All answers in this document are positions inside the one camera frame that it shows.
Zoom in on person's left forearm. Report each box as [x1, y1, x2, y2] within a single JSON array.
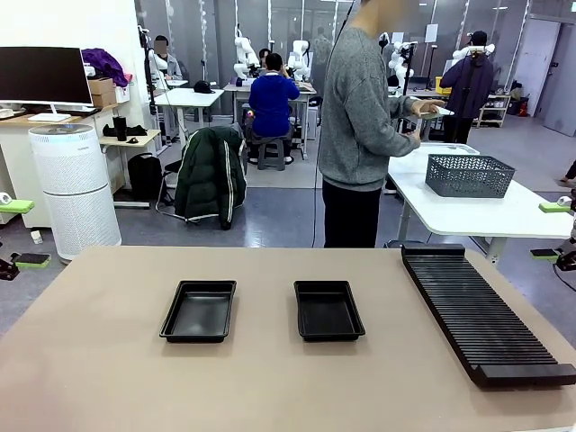
[[389, 96, 418, 121]]

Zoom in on grey plastic stool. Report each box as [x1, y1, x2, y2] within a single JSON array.
[[256, 137, 289, 171]]

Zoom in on black computer monitor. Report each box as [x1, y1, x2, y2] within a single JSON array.
[[0, 46, 95, 122]]

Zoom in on person in camouflage jacket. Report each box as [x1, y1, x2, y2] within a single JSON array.
[[312, 26, 334, 91]]

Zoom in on small wooden side table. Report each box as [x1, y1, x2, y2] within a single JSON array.
[[98, 129, 162, 211]]

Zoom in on black rectangular ESD tray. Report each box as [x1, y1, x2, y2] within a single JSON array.
[[292, 280, 366, 343], [158, 280, 239, 344]]

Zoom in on white office desk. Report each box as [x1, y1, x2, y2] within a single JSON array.
[[154, 87, 225, 149]]

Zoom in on person in blue jacket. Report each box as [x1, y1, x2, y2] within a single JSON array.
[[247, 52, 302, 163]]

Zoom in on person in dark jacket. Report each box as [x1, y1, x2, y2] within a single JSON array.
[[439, 30, 495, 144]]

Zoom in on grey plastic basket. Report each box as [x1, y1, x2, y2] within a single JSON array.
[[425, 153, 517, 198]]

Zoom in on white cylindrical air purifier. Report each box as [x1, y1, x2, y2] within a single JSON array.
[[28, 123, 122, 265]]

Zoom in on white rounded table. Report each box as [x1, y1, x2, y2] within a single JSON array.
[[386, 142, 575, 266]]

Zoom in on person in grey hoodie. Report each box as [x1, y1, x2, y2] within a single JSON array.
[[152, 34, 184, 82]]

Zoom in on purple cloth bundle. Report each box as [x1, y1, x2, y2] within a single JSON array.
[[81, 48, 131, 88]]

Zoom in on person in grey sweater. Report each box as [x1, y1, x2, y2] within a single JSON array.
[[317, 0, 424, 249]]

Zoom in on black metal chair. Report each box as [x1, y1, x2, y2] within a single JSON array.
[[155, 159, 190, 224]]

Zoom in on black cloth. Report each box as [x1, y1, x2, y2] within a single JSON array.
[[102, 123, 149, 138]]

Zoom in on black backpack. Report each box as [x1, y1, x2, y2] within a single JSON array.
[[127, 152, 164, 203]]

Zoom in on person's left hand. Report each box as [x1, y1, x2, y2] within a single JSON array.
[[411, 99, 446, 119]]

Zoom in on dark green puffer jacket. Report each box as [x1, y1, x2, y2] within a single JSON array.
[[174, 125, 248, 230]]

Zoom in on black slotted board rack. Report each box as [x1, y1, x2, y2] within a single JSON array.
[[400, 242, 576, 391]]

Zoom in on wood-top white desk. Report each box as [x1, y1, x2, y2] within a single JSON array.
[[0, 102, 121, 229]]

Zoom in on low storage shelf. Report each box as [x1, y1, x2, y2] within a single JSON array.
[[476, 93, 512, 129]]

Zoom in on person's right forearm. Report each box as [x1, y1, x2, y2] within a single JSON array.
[[359, 130, 422, 158]]

